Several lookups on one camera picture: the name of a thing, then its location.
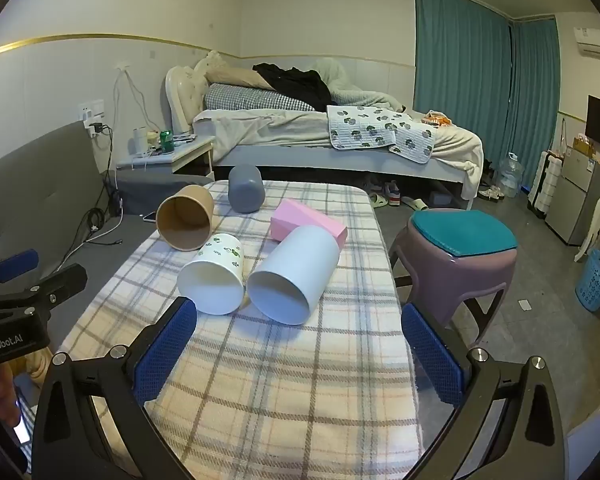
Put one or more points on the purple plastic stool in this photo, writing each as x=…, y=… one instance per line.
x=445, y=280

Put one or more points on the bed with beige sheet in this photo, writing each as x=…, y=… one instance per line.
x=280, y=135

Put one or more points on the cream tufted headboard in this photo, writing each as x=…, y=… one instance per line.
x=180, y=95

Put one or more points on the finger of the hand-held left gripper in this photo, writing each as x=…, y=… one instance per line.
x=16, y=265
x=62, y=285

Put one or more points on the silver small fridge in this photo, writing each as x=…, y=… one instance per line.
x=577, y=195

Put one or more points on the white jar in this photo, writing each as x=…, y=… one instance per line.
x=140, y=141

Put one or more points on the white duvet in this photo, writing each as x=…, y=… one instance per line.
x=350, y=85

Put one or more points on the white leaf-print mat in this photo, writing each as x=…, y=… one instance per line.
x=365, y=127

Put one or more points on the blue laundry basket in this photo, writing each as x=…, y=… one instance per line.
x=595, y=285

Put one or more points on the white nightstand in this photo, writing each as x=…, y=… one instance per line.
x=180, y=152

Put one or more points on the large clear water bottle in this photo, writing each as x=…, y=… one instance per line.
x=510, y=177

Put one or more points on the grey cup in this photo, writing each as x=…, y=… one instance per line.
x=246, y=190

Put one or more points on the teal stool cushion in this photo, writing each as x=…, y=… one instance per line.
x=460, y=232

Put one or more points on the pale green slipper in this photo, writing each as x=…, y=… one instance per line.
x=379, y=201
x=416, y=204

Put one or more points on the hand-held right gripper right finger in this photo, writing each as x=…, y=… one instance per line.
x=432, y=356

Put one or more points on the wide teal curtain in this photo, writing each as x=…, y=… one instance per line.
x=460, y=60

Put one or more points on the pink rectangular block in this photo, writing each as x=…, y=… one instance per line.
x=300, y=217

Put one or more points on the black clothing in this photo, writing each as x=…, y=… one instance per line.
x=300, y=85

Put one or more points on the smartphone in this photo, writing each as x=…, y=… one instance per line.
x=151, y=217

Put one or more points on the white suitcase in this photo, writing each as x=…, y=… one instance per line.
x=545, y=185

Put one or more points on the orange snack packet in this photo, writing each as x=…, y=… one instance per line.
x=437, y=119

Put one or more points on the large plain white cup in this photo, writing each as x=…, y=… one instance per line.
x=292, y=275

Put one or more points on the sandals by curtain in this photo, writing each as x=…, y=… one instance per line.
x=490, y=192

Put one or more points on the checkered pillow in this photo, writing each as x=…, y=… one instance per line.
x=250, y=97

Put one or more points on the narrow teal curtain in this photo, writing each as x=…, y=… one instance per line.
x=532, y=100

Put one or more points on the sneakers under bed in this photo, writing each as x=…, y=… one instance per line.
x=392, y=192

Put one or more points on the beige pillow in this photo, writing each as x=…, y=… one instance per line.
x=235, y=79

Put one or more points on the white air conditioner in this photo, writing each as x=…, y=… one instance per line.
x=597, y=42

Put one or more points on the person's left hand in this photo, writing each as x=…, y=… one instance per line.
x=1, y=391

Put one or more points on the plaid table cloth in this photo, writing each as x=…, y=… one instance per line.
x=285, y=390

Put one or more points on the green can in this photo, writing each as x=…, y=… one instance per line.
x=167, y=141

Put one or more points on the wall socket with charger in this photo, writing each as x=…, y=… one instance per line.
x=94, y=117

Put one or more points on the white cup with green print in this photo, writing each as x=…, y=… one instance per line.
x=214, y=277

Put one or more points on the brown paper cup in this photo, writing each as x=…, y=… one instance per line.
x=185, y=220

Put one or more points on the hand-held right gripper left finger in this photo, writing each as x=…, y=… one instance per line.
x=166, y=351

